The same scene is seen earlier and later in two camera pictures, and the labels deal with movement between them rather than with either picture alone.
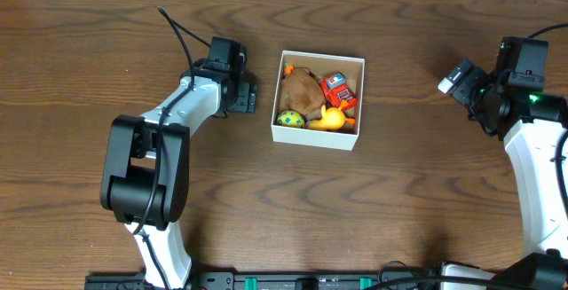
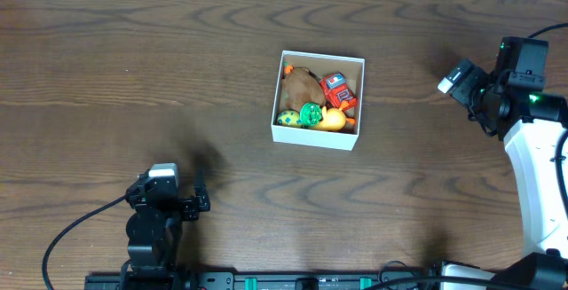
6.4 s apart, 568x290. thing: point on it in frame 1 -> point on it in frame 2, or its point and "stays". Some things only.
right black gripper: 481,101 stays
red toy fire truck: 335,90 stays
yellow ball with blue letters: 290,118 stays
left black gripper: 244,97 -> 178,201
